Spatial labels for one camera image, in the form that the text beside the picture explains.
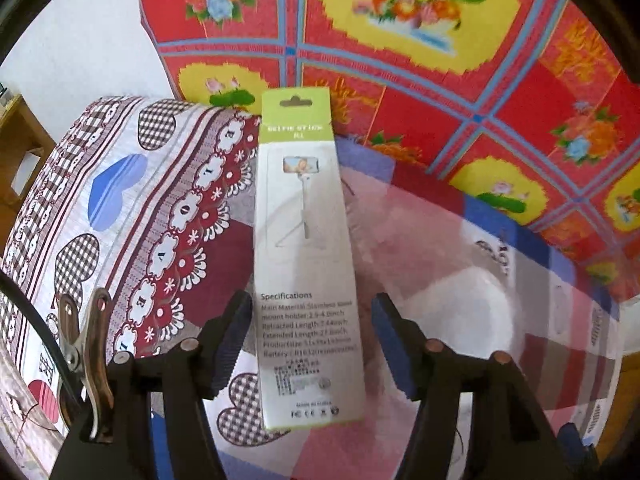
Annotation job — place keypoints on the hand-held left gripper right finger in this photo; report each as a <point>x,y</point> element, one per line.
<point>395,350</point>

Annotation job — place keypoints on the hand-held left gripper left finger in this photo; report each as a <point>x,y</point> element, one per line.
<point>232,350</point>

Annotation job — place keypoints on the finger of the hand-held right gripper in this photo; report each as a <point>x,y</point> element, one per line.
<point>580,450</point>

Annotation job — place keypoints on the green selfie stick box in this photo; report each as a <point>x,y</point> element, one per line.
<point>305,240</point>

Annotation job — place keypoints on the metal spring clip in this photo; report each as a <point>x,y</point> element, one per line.
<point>75,350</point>

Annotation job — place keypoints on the checked heart blanket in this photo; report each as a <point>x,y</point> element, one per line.
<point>150,185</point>

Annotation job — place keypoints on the red floral printed cloth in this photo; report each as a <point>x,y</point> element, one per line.
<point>500,85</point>

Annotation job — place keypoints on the wooden desk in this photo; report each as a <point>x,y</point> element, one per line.
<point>20,130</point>

